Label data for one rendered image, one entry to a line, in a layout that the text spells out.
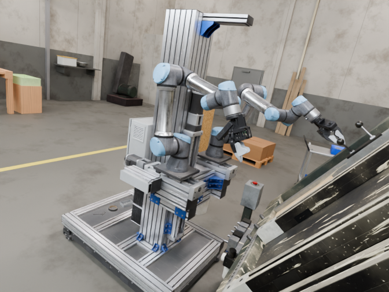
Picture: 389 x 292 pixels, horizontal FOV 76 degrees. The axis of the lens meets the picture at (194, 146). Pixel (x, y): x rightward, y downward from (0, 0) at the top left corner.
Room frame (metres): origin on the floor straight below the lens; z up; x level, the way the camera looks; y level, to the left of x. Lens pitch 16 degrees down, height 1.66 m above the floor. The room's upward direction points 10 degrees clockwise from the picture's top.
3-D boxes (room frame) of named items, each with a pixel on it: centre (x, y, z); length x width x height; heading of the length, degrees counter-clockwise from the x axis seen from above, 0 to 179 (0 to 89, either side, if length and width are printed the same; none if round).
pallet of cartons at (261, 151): (5.53, -1.12, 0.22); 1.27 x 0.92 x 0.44; 62
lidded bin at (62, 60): (8.33, 4.54, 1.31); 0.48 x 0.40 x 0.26; 148
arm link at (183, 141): (1.54, 0.09, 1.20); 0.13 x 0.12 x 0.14; 135
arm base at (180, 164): (1.54, 0.09, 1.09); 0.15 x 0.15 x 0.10
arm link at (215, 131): (1.97, -0.18, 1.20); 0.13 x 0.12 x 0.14; 118
